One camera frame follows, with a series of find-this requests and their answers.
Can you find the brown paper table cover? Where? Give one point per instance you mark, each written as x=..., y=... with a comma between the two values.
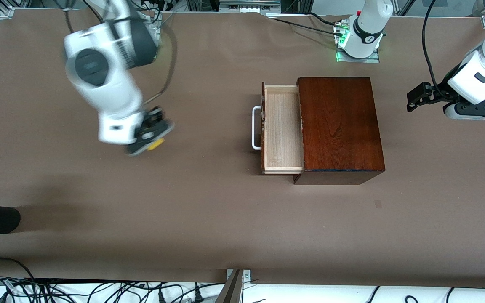
x=225, y=231

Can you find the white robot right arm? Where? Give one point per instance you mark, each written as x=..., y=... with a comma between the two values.
x=107, y=92

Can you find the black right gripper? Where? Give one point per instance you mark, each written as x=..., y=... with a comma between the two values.
x=149, y=123

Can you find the wooden drawer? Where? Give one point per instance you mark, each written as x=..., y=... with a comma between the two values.
x=282, y=126

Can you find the aluminium frame post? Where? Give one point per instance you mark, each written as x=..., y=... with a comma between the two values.
x=232, y=290

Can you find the dark wooden drawer box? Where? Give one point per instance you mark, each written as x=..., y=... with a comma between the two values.
x=339, y=126

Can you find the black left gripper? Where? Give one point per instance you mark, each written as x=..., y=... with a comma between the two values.
x=443, y=89

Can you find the yellow cube block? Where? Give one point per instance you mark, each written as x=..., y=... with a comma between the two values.
x=156, y=145

